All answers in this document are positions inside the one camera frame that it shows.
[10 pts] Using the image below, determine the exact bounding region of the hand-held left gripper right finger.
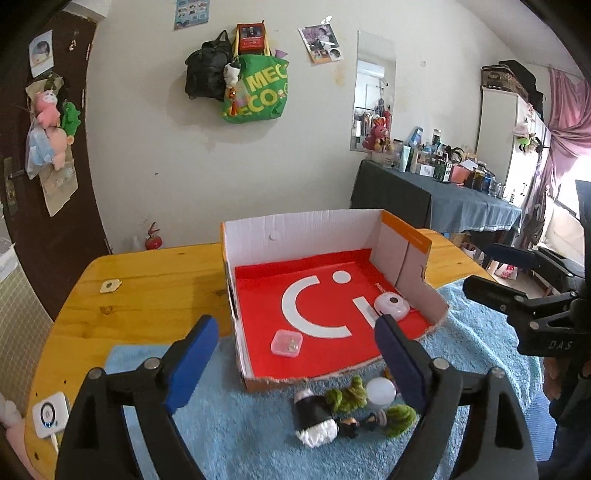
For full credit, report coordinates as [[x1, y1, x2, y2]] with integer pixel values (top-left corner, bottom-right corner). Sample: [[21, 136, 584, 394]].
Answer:
[[374, 315, 541, 480]]

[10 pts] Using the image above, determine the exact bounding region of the wall mirror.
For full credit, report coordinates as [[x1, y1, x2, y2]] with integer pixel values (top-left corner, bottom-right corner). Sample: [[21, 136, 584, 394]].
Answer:
[[347, 30, 397, 155]]

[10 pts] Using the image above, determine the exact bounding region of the red yellow box bag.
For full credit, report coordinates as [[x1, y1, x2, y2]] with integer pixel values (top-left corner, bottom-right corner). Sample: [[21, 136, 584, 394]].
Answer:
[[235, 22, 267, 56]]

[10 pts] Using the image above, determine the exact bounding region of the clear blue plastic bag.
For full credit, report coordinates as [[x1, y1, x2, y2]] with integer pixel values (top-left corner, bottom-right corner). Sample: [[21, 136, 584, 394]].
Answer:
[[25, 124, 54, 181]]

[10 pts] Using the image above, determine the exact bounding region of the green fuzzy scrunchie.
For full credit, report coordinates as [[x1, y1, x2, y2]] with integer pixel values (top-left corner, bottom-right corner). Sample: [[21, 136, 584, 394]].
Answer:
[[325, 376, 370, 411], [381, 405, 419, 438]]

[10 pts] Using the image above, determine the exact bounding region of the green tote bag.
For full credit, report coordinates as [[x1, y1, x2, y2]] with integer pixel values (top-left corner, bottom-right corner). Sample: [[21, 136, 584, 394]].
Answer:
[[222, 53, 291, 124]]

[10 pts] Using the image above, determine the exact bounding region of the orange white cardboard box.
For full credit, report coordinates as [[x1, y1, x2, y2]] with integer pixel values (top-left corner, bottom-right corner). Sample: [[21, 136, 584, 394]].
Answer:
[[221, 209, 451, 393]]

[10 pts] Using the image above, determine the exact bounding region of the dark suitcase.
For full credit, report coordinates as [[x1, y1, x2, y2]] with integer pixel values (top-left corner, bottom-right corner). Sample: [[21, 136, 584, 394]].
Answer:
[[480, 60, 539, 100]]

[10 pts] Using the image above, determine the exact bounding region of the dark-haired toy figurine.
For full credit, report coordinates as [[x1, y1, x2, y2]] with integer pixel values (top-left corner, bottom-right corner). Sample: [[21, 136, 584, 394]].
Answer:
[[337, 411, 389, 439]]

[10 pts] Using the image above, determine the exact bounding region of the group of cosmetic bottles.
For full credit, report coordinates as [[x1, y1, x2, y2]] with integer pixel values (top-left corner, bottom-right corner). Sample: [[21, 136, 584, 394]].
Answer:
[[374, 127, 513, 199]]

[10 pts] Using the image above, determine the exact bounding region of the pink pig plush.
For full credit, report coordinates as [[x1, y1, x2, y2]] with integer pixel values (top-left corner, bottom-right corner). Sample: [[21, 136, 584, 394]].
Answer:
[[36, 90, 63, 127]]

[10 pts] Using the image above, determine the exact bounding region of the photo print on door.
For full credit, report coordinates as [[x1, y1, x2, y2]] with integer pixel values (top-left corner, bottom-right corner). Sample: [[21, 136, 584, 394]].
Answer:
[[28, 30, 55, 78]]

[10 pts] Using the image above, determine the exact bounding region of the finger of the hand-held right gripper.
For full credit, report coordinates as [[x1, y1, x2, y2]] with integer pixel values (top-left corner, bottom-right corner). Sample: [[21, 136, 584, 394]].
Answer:
[[463, 274, 578, 326], [482, 244, 578, 282]]

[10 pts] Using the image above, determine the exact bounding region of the pink rabbit plush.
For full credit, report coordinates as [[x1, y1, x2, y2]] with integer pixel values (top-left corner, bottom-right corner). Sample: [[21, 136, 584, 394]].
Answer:
[[362, 116, 393, 153]]

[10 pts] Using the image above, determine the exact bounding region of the white wardrobe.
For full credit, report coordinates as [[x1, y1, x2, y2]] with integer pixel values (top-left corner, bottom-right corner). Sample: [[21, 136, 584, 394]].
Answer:
[[475, 88, 550, 208]]

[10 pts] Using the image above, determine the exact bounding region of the blue fluffy towel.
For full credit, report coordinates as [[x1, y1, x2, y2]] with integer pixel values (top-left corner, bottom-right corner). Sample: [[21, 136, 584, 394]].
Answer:
[[104, 279, 555, 480]]

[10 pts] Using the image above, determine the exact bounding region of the dark brown door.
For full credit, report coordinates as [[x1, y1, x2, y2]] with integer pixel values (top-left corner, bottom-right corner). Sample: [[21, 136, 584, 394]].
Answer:
[[0, 11, 112, 324]]

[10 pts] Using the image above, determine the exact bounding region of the blue wall poster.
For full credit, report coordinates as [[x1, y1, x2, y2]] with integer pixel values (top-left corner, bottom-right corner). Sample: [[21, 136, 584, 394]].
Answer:
[[173, 0, 209, 31]]

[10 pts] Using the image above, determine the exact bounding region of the table with dark cloth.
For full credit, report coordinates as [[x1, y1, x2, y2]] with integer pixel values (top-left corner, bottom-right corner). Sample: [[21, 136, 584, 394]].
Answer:
[[350, 159, 525, 245]]

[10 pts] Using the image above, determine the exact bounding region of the green black plush toy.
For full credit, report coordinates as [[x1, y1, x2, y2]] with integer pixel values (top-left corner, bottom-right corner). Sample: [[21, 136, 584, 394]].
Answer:
[[512, 131, 541, 155]]

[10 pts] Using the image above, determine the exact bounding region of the black backpack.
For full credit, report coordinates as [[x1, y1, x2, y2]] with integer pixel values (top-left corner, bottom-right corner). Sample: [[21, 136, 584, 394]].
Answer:
[[185, 30, 234, 101]]

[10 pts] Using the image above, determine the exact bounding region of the pale pink plush toy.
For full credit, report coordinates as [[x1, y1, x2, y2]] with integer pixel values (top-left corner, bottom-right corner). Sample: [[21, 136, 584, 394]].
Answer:
[[0, 394, 28, 464]]

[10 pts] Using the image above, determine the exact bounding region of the pink curtain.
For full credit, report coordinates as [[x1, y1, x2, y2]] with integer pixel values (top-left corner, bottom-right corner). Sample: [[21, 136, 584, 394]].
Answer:
[[538, 67, 591, 208]]

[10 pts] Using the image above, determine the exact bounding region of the white frosted jar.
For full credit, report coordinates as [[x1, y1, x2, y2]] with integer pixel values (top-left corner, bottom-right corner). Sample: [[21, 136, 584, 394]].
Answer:
[[366, 377, 398, 409]]

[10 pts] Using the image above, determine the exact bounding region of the white square device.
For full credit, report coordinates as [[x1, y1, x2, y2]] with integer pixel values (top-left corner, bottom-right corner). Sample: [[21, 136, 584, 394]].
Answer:
[[31, 391, 72, 439]]

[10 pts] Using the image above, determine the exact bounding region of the photo collage wall poster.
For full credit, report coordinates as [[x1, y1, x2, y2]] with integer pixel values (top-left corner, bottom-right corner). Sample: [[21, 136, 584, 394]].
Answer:
[[298, 22, 345, 64]]

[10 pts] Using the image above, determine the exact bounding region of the metal door handle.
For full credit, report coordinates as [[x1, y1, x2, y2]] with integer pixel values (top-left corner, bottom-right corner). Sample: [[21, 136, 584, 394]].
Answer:
[[2, 157, 26, 215]]

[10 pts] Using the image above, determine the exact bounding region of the bag of plush toys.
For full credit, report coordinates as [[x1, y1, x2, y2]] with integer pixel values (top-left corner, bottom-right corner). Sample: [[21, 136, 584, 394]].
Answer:
[[39, 152, 79, 217]]

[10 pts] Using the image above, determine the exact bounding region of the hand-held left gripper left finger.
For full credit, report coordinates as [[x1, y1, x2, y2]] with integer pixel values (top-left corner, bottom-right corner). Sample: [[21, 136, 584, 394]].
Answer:
[[55, 315, 220, 480]]

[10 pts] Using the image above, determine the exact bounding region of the pink round device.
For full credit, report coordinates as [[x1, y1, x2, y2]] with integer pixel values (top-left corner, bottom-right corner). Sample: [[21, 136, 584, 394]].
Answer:
[[374, 292, 409, 321]]

